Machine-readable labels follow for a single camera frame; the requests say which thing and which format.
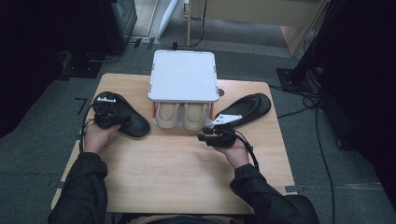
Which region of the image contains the white plastic shoe box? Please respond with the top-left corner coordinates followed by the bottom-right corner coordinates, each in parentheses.
top-left (148, 49), bottom-right (220, 129)

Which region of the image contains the person's left hand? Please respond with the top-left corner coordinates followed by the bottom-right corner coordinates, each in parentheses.
top-left (83, 122), bottom-right (122, 156)

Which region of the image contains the light wooden cabinet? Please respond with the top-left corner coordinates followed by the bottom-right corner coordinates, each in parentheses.
top-left (186, 0), bottom-right (332, 58)

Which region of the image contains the beige clog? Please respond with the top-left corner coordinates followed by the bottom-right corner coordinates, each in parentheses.
top-left (182, 102), bottom-right (209, 132)
top-left (154, 102), bottom-right (181, 130)

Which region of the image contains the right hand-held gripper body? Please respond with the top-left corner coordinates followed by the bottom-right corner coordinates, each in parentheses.
top-left (207, 113), bottom-right (244, 148)

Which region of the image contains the white board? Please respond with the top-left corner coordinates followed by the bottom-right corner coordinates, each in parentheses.
top-left (156, 0), bottom-right (180, 40)

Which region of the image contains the black stand base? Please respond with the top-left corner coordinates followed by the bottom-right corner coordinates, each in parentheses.
top-left (276, 66), bottom-right (316, 93)

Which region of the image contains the left hand-held gripper cable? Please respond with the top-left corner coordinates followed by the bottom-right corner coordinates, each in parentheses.
top-left (78, 105), bottom-right (96, 154)

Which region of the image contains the dark cabinet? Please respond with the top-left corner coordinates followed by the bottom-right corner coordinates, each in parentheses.
top-left (98, 0), bottom-right (138, 54)

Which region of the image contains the person's right hand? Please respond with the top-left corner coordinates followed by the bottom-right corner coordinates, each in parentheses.
top-left (212, 137), bottom-right (251, 171)

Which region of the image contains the black hanging cable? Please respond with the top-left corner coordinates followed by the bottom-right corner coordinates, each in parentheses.
top-left (189, 0), bottom-right (208, 49)

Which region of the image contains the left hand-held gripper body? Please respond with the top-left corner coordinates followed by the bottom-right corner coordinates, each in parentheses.
top-left (92, 96), bottom-right (126, 130)

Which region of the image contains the black flip-flop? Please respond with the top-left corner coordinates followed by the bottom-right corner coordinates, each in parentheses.
top-left (212, 92), bottom-right (273, 129)
top-left (92, 91), bottom-right (151, 138)

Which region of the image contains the grey tape strip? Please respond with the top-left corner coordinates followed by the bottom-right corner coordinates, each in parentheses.
top-left (49, 179), bottom-right (66, 190)

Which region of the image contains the black floor cable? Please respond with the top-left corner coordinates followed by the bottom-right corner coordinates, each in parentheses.
top-left (268, 83), bottom-right (336, 224)

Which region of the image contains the right hand-held gripper cable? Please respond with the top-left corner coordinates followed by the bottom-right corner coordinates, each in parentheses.
top-left (232, 129), bottom-right (261, 172)

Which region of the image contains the hand-held gripper cable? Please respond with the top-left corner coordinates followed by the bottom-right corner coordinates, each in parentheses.
top-left (78, 105), bottom-right (96, 154)
top-left (232, 129), bottom-right (261, 172)

